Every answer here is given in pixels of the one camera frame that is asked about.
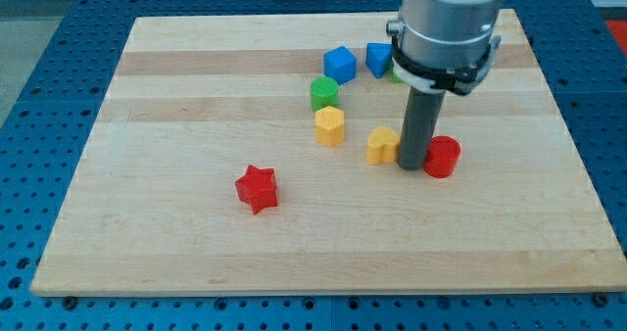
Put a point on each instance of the blue triangle block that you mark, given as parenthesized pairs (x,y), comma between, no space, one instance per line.
(378,58)

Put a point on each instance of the red star block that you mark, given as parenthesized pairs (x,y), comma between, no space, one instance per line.
(257,188)

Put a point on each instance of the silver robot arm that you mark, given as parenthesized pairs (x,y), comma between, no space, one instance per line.
(444,45)

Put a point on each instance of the green cylinder block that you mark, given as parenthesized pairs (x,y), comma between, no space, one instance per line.
(323,92)

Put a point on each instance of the yellow heart block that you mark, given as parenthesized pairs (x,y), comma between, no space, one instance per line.
(383,145)

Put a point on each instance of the wooden board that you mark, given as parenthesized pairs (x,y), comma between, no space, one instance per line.
(152,209)

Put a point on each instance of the red cylinder block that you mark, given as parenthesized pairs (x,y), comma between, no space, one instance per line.
(442,156)

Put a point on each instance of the yellow hexagon block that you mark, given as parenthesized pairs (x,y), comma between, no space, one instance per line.
(329,126)

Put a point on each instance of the blue cube block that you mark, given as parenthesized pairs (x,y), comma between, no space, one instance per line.
(340,64)

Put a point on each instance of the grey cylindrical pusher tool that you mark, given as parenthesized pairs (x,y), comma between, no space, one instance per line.
(421,115)

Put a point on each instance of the green block behind arm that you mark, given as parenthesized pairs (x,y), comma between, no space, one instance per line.
(394,77)

